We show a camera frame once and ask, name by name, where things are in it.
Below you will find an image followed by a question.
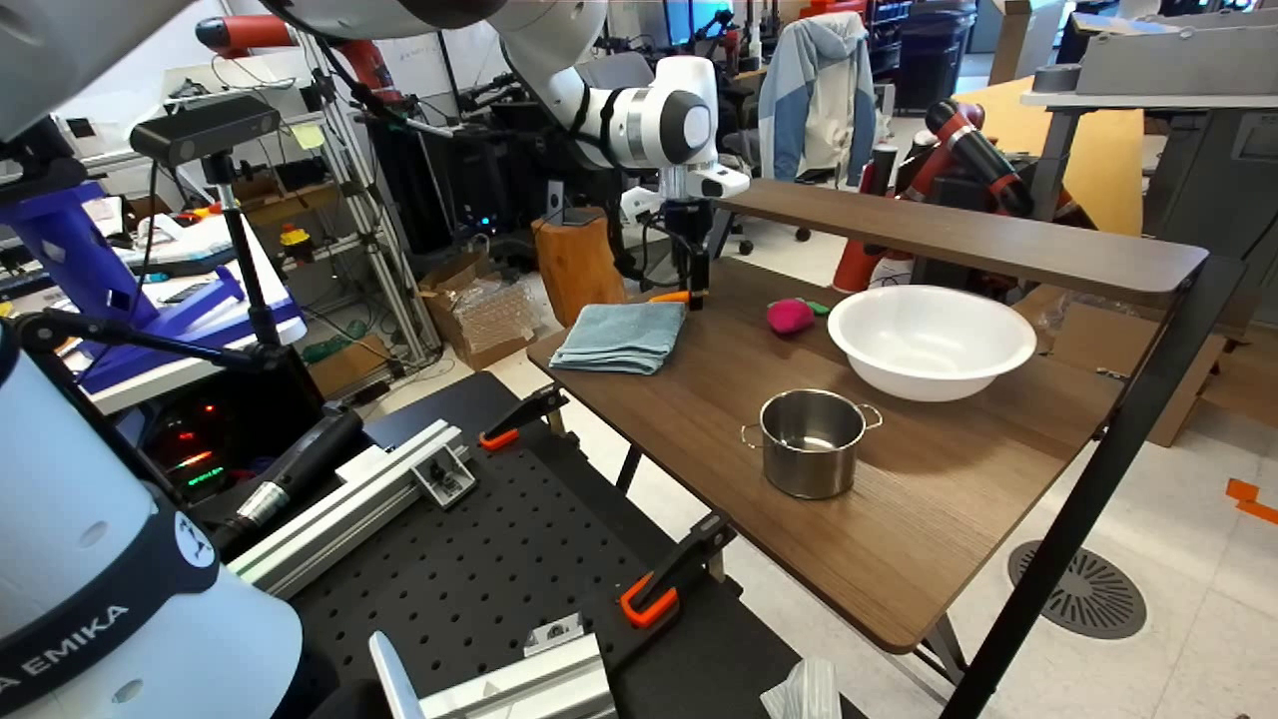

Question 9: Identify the black camera on stand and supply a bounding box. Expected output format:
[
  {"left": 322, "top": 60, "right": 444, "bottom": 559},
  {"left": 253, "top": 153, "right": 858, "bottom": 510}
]
[{"left": 128, "top": 94, "right": 281, "bottom": 162}]

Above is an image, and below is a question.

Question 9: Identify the round floor drain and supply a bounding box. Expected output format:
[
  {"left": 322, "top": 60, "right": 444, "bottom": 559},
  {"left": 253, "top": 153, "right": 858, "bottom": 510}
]
[{"left": 1044, "top": 550, "right": 1148, "bottom": 640}]

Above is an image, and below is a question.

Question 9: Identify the black perforated breadboard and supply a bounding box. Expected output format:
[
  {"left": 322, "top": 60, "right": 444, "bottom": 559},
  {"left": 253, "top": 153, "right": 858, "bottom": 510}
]
[{"left": 293, "top": 423, "right": 798, "bottom": 719}]

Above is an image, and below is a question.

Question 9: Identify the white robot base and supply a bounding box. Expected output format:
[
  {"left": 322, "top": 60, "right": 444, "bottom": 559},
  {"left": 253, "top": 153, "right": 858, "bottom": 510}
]
[{"left": 0, "top": 319, "right": 302, "bottom": 719}]

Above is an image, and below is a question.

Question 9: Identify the orange black clamp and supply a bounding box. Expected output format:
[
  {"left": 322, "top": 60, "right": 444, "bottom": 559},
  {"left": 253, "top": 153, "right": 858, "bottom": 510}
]
[
  {"left": 475, "top": 383, "right": 567, "bottom": 451},
  {"left": 617, "top": 515, "right": 736, "bottom": 632}
]

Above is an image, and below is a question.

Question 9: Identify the orange black clamp near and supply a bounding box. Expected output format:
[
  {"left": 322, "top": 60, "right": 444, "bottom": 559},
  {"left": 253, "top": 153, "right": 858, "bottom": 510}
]
[{"left": 617, "top": 515, "right": 736, "bottom": 632}]

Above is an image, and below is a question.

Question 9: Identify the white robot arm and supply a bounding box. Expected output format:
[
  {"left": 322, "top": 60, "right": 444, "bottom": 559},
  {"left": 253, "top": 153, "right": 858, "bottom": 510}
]
[{"left": 262, "top": 0, "right": 752, "bottom": 309}]

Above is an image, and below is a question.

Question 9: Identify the pink and green toy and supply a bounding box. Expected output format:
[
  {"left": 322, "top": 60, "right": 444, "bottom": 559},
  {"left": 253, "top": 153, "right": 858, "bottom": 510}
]
[{"left": 768, "top": 297, "right": 828, "bottom": 337}]

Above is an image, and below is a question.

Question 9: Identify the orange handled fork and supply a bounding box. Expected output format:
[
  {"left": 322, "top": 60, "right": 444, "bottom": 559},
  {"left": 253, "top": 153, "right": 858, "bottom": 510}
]
[{"left": 647, "top": 290, "right": 696, "bottom": 309}]

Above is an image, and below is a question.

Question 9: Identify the aluminium extrusion rail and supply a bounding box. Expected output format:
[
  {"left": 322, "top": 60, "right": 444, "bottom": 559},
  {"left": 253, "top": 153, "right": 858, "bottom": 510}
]
[{"left": 233, "top": 419, "right": 475, "bottom": 600}]

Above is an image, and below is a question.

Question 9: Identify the orange black clamp far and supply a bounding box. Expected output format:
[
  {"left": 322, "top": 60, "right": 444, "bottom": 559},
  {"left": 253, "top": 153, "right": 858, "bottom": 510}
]
[{"left": 475, "top": 383, "right": 567, "bottom": 451}]

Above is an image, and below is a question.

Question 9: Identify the cardboard box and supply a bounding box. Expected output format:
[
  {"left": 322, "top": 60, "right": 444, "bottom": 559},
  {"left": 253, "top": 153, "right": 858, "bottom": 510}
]
[{"left": 420, "top": 255, "right": 534, "bottom": 368}]

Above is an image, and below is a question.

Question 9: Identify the wooden shelf board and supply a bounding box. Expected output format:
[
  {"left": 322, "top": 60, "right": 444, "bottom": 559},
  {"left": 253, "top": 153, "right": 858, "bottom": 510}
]
[{"left": 727, "top": 178, "right": 1208, "bottom": 297}]

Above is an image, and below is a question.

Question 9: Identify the white plastic bowl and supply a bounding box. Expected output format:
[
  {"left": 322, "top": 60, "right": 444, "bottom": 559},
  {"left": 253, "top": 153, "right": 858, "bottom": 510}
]
[{"left": 828, "top": 285, "right": 1040, "bottom": 403}]

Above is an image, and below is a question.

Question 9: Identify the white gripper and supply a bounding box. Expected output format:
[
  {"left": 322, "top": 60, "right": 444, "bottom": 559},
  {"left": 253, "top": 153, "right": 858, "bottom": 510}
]
[{"left": 621, "top": 162, "right": 752, "bottom": 309}]

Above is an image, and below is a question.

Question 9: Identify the silver metal pot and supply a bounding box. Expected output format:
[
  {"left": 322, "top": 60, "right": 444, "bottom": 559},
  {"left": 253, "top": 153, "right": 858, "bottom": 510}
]
[{"left": 739, "top": 388, "right": 884, "bottom": 504}]

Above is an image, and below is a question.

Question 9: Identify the blue folded towel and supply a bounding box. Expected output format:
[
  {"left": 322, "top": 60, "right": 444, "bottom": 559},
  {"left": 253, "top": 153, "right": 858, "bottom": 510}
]
[{"left": 551, "top": 305, "right": 687, "bottom": 374}]

